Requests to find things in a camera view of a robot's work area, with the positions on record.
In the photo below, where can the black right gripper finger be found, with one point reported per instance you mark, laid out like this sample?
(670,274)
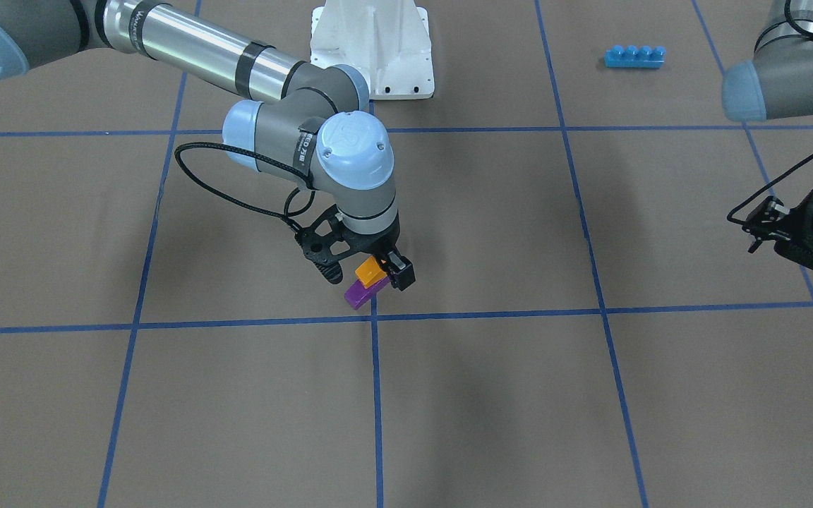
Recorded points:
(382,261)
(399,269)

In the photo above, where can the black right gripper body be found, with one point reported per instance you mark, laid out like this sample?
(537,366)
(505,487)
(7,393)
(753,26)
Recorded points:
(379,243)

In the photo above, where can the orange trapezoid block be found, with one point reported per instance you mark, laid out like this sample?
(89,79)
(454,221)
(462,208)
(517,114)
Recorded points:
(368,273)

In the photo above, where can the purple trapezoid block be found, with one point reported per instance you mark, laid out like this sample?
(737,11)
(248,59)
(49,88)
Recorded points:
(357,295)

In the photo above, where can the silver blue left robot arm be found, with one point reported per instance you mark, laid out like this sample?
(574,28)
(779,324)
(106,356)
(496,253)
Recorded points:
(776,84)

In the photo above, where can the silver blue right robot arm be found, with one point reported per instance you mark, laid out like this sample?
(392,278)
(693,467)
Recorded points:
(292,119)

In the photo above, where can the long blue brick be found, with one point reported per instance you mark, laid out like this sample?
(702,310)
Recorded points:
(635,57)

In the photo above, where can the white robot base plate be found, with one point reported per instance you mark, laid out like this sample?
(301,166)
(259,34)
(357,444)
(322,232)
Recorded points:
(387,42)

